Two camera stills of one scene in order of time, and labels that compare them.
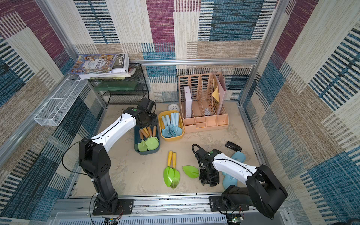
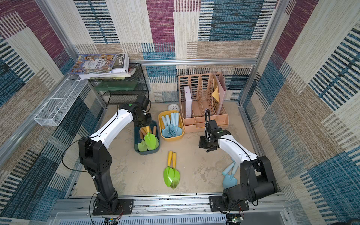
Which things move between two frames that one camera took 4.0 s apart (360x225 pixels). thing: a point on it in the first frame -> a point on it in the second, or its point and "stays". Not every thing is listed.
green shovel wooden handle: (142, 146) stays
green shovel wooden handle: (153, 143) stays
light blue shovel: (178, 131) stays
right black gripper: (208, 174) -> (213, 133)
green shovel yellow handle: (192, 171) -> (150, 139)
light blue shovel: (169, 130) stays
